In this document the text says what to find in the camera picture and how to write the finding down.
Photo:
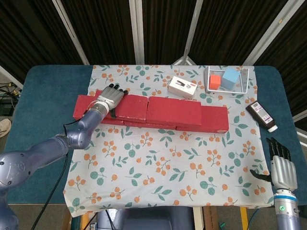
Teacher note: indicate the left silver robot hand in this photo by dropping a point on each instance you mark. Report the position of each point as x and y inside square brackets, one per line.
[111, 97]

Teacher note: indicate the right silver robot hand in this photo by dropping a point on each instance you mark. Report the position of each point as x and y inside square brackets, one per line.
[284, 172]

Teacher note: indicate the red brick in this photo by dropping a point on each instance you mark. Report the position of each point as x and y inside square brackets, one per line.
[134, 105]
[81, 105]
[163, 126]
[172, 111]
[214, 119]

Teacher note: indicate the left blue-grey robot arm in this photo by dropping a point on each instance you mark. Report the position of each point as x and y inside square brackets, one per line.
[79, 136]

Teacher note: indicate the brown bottle with white cap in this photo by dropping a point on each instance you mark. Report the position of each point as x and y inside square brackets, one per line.
[261, 116]

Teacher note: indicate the blue felt table cover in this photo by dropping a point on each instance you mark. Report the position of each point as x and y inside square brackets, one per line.
[43, 95]

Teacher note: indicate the white stapler box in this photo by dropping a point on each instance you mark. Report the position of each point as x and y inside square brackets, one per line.
[182, 87]

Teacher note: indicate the floral print tablecloth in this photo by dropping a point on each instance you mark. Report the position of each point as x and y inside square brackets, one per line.
[153, 155]

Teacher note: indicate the orange cube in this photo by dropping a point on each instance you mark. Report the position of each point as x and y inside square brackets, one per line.
[214, 82]

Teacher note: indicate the light blue cube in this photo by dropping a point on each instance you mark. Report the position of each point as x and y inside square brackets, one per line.
[229, 79]

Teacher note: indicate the beige shoe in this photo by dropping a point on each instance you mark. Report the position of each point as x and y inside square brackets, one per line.
[4, 127]

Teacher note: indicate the blue-grey robot torso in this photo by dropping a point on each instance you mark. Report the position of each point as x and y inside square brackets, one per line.
[144, 220]

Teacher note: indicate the white partition frame post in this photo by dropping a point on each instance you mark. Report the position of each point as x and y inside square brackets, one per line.
[72, 33]
[192, 31]
[137, 31]
[268, 33]

